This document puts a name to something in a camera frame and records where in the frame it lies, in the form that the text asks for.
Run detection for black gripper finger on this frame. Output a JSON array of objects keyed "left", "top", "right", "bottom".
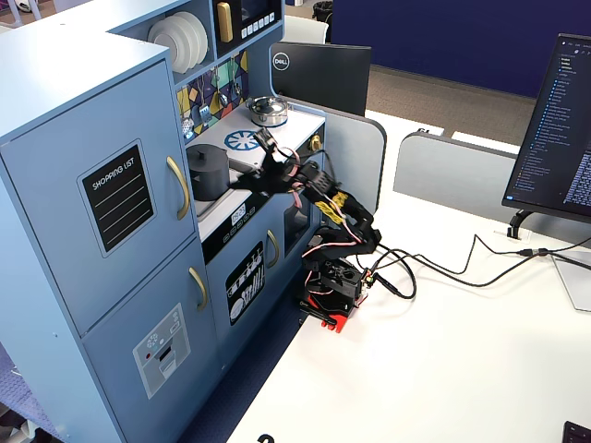
[
  {"left": 228, "top": 177, "right": 270, "bottom": 198},
  {"left": 238, "top": 166, "right": 273, "bottom": 183}
]

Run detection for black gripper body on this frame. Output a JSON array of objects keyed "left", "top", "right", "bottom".
[{"left": 263, "top": 159, "right": 306, "bottom": 193}]

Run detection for gray round lid with knob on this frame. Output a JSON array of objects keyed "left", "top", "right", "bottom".
[{"left": 186, "top": 143, "right": 230, "bottom": 163}]

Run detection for shiny steel pot lid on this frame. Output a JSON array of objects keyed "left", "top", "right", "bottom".
[{"left": 245, "top": 95, "right": 288, "bottom": 116}]

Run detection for gray plastic pot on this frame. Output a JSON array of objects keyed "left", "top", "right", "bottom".
[{"left": 187, "top": 154, "right": 232, "bottom": 202}]

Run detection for blue oven door with window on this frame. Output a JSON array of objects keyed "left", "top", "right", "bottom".
[{"left": 281, "top": 198, "right": 324, "bottom": 259}]

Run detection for gray desk divider panel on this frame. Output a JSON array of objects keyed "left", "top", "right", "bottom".
[
  {"left": 322, "top": 110, "right": 388, "bottom": 218},
  {"left": 392, "top": 131, "right": 591, "bottom": 245}
]

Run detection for steel slotted spatula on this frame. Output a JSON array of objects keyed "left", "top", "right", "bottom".
[{"left": 198, "top": 76, "right": 212, "bottom": 126}]

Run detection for steel ladle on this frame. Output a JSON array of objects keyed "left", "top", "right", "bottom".
[{"left": 216, "top": 68, "right": 230, "bottom": 108}]

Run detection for steel skimmer spoon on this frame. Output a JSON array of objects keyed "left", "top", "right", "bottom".
[{"left": 180, "top": 76, "right": 195, "bottom": 139}]

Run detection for black Dell monitor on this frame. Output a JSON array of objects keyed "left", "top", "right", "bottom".
[{"left": 269, "top": 41, "right": 373, "bottom": 117}]

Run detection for blue dishwasher door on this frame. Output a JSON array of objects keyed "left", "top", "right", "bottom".
[{"left": 205, "top": 216, "right": 285, "bottom": 352}]

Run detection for black toy microwave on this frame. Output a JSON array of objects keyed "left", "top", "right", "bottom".
[{"left": 212, "top": 0, "right": 283, "bottom": 59}]

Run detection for black shopping list chalkboard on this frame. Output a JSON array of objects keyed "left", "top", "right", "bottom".
[{"left": 76, "top": 138, "right": 156, "bottom": 259}]

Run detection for white toy plate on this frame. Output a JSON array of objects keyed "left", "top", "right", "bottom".
[
  {"left": 165, "top": 12, "right": 199, "bottom": 70},
  {"left": 147, "top": 16, "right": 188, "bottom": 75},
  {"left": 184, "top": 11, "right": 210, "bottom": 64}
]

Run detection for white office chair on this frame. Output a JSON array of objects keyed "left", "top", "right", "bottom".
[{"left": 282, "top": 15, "right": 330, "bottom": 45}]

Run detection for gray ice dispenser panel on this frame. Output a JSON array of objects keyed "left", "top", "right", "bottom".
[{"left": 132, "top": 303, "right": 191, "bottom": 401}]

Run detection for blue fridge door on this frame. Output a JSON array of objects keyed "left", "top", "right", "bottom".
[{"left": 0, "top": 59, "right": 199, "bottom": 336}]

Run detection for blue wooden toy kitchen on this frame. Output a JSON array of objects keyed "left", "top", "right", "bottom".
[{"left": 0, "top": 0, "right": 329, "bottom": 443}]

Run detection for navy blue office partition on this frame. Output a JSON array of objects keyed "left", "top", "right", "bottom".
[{"left": 331, "top": 0, "right": 591, "bottom": 98}]

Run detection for blue freezer door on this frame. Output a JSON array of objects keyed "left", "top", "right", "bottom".
[{"left": 81, "top": 234, "right": 223, "bottom": 443}]

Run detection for monitor showing code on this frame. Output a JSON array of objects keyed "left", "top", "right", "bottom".
[{"left": 501, "top": 32, "right": 591, "bottom": 225}]

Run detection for black keyboard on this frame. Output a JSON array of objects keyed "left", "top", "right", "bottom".
[{"left": 562, "top": 420, "right": 591, "bottom": 443}]

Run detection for red white servo wires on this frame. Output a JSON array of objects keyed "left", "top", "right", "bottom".
[{"left": 276, "top": 146, "right": 370, "bottom": 296}]

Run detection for gold fridge door handle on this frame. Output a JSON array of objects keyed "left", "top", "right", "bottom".
[{"left": 165, "top": 155, "right": 191, "bottom": 222}]

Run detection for gold dishwasher door handle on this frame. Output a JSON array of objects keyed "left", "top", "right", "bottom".
[{"left": 266, "top": 229, "right": 281, "bottom": 269}]

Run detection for gold freezer door handle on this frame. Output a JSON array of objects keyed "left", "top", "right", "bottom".
[{"left": 187, "top": 266, "right": 209, "bottom": 313}]

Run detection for gold microwave handle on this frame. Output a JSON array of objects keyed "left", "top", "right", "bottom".
[{"left": 216, "top": 2, "right": 234, "bottom": 43}]

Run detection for red robot base mount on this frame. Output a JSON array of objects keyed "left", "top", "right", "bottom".
[{"left": 299, "top": 290, "right": 368, "bottom": 334}]

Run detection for looped black cable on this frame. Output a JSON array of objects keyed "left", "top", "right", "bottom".
[{"left": 368, "top": 251, "right": 417, "bottom": 300}]

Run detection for black cable with connector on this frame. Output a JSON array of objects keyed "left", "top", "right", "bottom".
[{"left": 376, "top": 233, "right": 591, "bottom": 277}]

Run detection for silver monitor base plate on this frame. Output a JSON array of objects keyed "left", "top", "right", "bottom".
[{"left": 551, "top": 251, "right": 591, "bottom": 313}]

